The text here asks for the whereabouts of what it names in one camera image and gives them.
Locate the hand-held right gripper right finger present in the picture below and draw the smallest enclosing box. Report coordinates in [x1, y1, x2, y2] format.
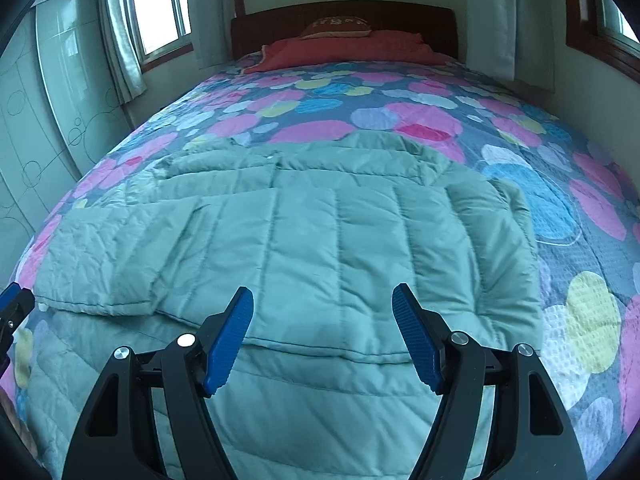
[391, 283, 588, 480]

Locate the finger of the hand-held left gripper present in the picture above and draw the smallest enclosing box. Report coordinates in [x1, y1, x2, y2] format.
[0, 282, 36, 367]

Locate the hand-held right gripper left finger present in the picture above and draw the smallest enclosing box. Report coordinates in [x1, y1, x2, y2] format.
[61, 286, 255, 480]

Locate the green quilted puffer jacket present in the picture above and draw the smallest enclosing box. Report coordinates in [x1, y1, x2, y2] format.
[30, 130, 546, 480]

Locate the white glossy wardrobe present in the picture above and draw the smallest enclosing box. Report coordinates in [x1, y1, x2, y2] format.
[0, 0, 136, 271]

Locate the colourful circle-print bedspread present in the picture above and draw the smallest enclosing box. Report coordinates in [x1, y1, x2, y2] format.
[0, 55, 640, 480]

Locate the grey curtain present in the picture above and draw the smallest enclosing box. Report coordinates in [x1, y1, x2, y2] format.
[97, 0, 147, 106]

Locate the brown patterned cushion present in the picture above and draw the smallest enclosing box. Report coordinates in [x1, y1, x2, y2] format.
[299, 16, 373, 40]

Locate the dark wooden headboard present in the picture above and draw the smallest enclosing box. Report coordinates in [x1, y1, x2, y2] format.
[230, 2, 460, 61]

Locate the wooden-framed window with grey curtain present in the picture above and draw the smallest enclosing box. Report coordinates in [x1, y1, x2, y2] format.
[102, 0, 196, 73]

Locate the white curtain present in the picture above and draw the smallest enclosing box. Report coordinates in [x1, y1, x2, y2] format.
[465, 0, 562, 94]

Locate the wooden-framed window with white curtain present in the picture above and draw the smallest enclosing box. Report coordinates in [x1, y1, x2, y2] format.
[560, 0, 640, 76]

